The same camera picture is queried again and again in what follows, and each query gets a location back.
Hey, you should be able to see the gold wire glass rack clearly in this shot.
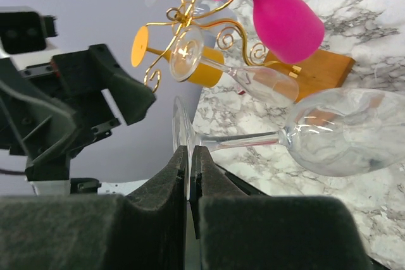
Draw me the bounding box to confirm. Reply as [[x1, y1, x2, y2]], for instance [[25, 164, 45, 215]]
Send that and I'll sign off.
[[162, 0, 355, 102]]

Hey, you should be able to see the clear flute glass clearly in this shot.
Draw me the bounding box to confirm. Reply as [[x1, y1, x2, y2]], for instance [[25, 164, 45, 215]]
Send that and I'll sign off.
[[169, 25, 300, 108]]

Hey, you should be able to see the pink plastic wine glass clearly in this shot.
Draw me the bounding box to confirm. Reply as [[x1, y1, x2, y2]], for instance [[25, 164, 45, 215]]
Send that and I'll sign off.
[[252, 0, 325, 64]]

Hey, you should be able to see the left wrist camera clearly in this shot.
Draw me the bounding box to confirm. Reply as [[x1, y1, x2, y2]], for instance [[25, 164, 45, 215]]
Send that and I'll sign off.
[[1, 6, 61, 70]]

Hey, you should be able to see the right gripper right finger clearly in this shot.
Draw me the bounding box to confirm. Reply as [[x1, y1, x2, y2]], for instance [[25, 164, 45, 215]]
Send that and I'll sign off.
[[192, 147, 373, 269]]

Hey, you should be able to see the yellow plastic wine glass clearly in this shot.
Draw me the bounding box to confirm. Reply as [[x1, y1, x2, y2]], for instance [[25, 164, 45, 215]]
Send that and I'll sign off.
[[131, 26, 224, 87]]

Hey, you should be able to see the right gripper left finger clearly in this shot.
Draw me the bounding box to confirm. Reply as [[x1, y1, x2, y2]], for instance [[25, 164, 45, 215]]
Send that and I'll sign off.
[[1, 146, 188, 269]]

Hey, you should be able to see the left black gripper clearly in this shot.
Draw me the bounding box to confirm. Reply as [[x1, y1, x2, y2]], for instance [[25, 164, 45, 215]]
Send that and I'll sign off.
[[1, 44, 156, 180]]

